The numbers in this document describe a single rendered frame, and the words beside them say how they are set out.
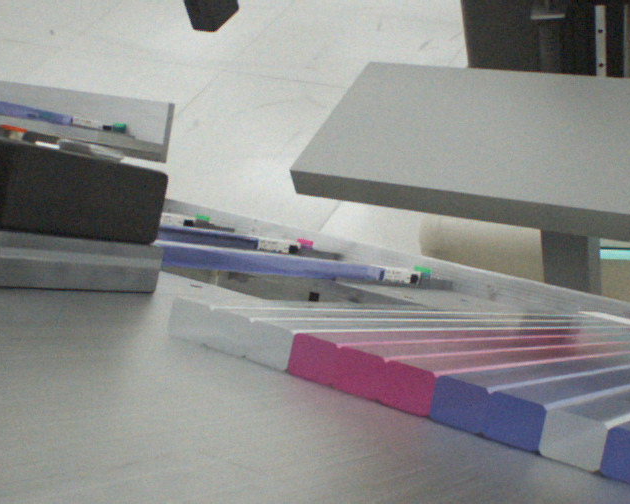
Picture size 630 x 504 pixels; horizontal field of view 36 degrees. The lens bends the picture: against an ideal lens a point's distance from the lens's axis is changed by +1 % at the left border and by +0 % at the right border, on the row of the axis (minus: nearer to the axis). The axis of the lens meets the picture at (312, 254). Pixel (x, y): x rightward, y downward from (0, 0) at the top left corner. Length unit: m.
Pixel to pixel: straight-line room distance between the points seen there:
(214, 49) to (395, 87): 1.55
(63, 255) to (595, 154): 0.84
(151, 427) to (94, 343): 0.07
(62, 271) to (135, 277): 0.04
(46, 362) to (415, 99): 1.04
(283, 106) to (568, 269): 1.33
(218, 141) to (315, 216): 0.42
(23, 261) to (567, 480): 0.18
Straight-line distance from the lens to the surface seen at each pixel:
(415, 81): 1.27
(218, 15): 0.45
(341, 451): 0.19
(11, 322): 0.26
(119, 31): 3.04
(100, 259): 0.34
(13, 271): 0.32
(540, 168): 1.09
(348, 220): 2.02
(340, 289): 0.61
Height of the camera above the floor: 1.27
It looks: 40 degrees down
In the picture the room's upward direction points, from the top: 16 degrees counter-clockwise
